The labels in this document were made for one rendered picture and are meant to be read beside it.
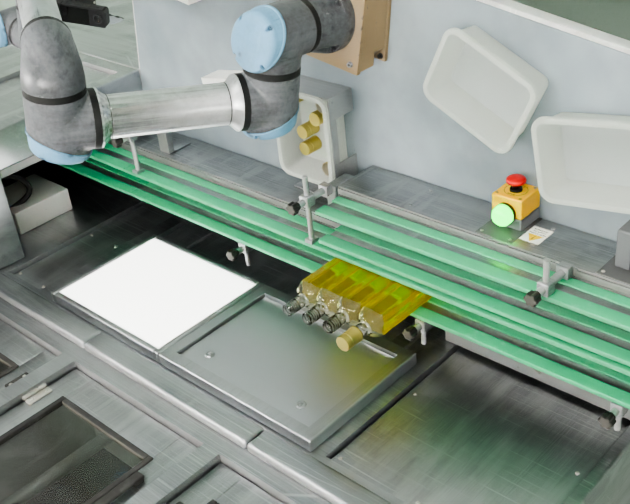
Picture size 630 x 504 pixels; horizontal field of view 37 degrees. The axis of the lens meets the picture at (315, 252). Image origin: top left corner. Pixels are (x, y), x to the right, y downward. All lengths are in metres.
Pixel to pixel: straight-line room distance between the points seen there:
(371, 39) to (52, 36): 0.64
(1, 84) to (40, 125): 1.11
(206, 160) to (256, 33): 0.78
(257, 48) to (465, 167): 0.52
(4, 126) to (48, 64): 0.83
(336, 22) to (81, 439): 1.01
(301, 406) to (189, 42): 1.06
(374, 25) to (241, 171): 0.65
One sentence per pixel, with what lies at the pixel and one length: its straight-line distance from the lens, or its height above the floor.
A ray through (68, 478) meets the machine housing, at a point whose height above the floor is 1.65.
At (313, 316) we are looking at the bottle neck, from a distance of 1.97.
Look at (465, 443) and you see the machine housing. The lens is 1.91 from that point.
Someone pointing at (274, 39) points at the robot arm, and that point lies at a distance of 1.82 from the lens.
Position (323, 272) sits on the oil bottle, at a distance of 2.07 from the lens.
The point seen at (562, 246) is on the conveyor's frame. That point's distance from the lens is 1.89.
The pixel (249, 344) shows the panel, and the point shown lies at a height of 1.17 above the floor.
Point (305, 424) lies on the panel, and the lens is 1.92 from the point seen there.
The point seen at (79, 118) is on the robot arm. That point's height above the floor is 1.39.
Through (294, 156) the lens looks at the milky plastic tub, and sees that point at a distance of 2.32.
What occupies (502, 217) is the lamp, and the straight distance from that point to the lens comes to 1.90.
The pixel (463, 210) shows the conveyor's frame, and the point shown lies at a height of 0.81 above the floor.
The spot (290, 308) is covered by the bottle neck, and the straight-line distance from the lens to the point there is 2.01.
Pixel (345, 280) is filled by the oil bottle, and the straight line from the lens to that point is 2.04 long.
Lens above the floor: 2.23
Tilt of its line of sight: 36 degrees down
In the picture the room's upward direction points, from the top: 123 degrees counter-clockwise
